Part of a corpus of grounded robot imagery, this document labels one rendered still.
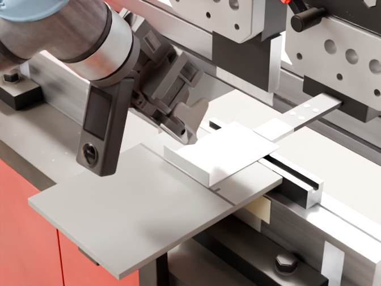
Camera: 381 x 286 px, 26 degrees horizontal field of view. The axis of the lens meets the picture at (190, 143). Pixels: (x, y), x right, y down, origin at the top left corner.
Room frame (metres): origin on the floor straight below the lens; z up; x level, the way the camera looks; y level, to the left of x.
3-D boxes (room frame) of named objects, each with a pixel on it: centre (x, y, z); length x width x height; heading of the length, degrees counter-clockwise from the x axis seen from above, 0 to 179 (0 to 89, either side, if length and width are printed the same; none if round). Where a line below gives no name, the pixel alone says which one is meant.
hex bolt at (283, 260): (0.77, -0.12, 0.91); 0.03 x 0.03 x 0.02
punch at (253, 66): (0.91, -0.07, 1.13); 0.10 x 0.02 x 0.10; 42
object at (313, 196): (0.89, -0.09, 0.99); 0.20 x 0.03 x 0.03; 42
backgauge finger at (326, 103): (1.01, -0.19, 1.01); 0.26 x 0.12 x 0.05; 132
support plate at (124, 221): (0.81, 0.04, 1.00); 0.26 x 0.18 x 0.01; 132
